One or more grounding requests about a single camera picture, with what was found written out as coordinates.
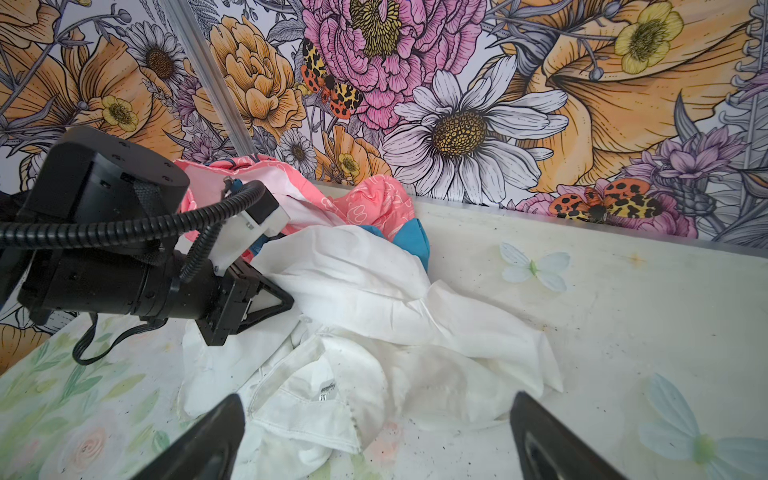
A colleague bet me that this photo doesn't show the pink patterned cloth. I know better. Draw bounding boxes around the pink patterned cloth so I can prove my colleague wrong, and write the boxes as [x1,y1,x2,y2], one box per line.
[175,155,417,235]

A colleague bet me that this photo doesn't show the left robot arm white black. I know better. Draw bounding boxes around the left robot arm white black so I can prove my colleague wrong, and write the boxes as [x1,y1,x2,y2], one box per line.
[1,127,293,346]

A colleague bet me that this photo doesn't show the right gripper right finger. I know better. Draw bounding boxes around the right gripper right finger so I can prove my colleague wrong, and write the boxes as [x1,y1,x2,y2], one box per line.
[510,391,626,480]

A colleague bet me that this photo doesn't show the white cloth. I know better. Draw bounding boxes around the white cloth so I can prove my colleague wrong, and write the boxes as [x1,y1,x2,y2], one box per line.
[179,226,563,479]

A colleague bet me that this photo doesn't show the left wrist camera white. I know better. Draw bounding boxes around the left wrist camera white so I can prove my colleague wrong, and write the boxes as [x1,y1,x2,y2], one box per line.
[208,181,289,277]

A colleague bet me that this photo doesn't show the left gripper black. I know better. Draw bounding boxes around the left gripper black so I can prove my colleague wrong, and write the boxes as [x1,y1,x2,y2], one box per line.
[18,249,294,346]

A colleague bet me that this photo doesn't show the teal blue cloth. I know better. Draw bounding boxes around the teal blue cloth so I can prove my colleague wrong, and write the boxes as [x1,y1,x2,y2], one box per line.
[361,216,431,271]

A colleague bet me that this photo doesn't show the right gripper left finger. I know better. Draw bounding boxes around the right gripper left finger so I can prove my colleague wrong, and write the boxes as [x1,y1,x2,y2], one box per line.
[133,393,245,480]

